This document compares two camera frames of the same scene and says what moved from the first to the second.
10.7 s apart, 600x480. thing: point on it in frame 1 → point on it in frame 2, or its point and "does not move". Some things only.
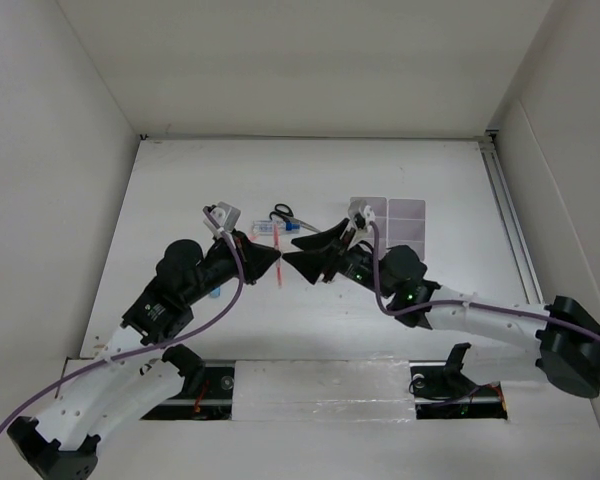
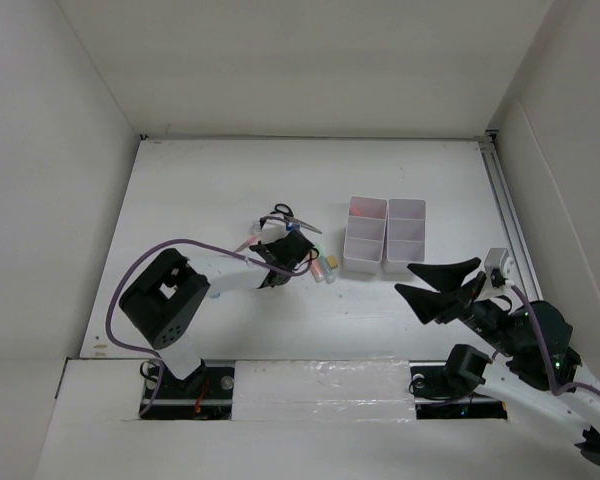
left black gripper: [255, 257] → [269, 246]
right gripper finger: [314, 264] → [429, 305]
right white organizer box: [407, 225] does not move
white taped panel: [326, 390] does not move
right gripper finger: [321, 239] → [445, 277]
